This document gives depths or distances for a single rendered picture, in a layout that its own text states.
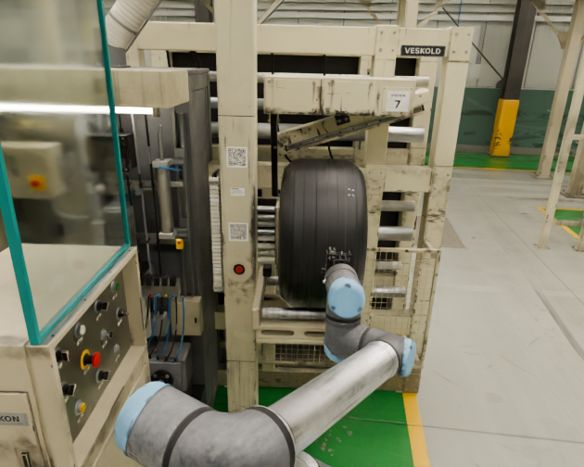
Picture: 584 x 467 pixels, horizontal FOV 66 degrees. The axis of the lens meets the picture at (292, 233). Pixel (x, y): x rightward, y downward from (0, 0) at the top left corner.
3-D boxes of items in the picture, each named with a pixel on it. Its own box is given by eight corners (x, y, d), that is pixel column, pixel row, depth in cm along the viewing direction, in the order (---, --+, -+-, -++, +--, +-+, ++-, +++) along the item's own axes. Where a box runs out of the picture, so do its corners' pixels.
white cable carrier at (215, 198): (213, 291, 184) (209, 177, 167) (215, 285, 189) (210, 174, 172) (224, 292, 184) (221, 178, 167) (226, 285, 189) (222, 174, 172)
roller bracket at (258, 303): (251, 331, 176) (251, 309, 172) (260, 283, 213) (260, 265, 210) (260, 331, 176) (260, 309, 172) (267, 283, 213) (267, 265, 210)
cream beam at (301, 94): (263, 114, 183) (263, 76, 177) (267, 108, 206) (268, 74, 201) (413, 118, 182) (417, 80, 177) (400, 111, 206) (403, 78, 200)
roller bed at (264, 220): (236, 264, 221) (235, 206, 211) (240, 252, 235) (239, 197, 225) (276, 265, 221) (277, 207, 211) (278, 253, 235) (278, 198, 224)
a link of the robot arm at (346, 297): (326, 321, 110) (328, 282, 108) (323, 301, 122) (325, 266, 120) (364, 322, 110) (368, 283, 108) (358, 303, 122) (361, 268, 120)
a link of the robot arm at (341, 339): (355, 372, 111) (359, 325, 108) (315, 358, 117) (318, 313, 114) (372, 358, 118) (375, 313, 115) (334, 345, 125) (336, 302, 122)
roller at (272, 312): (259, 320, 178) (259, 309, 177) (260, 314, 183) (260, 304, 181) (347, 322, 178) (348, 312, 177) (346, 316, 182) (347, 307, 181)
